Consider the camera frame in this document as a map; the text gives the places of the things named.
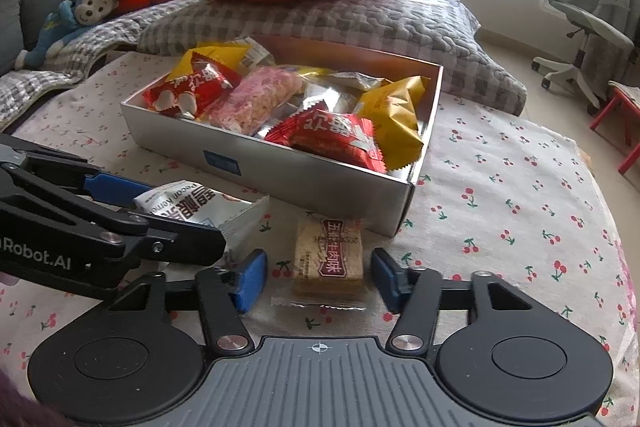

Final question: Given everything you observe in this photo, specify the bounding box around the clear wafer packet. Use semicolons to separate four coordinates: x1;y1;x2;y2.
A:
271;218;368;310

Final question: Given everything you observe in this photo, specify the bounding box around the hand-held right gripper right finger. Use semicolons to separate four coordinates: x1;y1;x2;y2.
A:
371;248;533;353

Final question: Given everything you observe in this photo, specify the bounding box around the blue monkey plush toy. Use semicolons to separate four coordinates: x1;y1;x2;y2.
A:
14;0;120;72

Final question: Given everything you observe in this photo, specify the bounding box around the dark maroon cloth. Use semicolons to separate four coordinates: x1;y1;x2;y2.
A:
0;369;66;427

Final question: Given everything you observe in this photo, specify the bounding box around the red snack packet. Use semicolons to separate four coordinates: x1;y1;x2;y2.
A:
142;49;242;120
264;104;387;174

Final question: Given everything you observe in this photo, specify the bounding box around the pink snack bar packet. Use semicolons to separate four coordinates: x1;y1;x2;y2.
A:
202;67;303;135

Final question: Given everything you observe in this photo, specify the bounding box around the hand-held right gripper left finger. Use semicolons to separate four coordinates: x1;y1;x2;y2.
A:
107;248;268;356

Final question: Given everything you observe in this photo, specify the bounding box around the grey checked blanket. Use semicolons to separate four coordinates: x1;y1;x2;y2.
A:
0;2;201;132

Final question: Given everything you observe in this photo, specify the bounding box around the grey office chair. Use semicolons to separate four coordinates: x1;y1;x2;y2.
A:
531;0;636;115

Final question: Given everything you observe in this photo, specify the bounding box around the grey checked quilted pillow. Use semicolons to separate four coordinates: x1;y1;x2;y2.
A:
137;0;528;116

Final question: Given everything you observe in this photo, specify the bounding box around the pink-lined silver gift box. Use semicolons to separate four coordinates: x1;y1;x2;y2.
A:
120;36;445;238

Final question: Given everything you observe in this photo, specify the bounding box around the red plastic chair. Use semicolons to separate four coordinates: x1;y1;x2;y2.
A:
589;82;640;175

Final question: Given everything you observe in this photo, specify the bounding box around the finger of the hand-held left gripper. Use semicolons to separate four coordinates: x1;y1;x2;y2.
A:
0;167;227;267
0;133;156;202

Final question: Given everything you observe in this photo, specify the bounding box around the clear packet of white candy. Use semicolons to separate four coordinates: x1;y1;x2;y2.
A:
327;71;393;92

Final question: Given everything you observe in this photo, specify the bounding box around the folded paper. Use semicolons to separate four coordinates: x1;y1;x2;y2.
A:
609;79;640;102

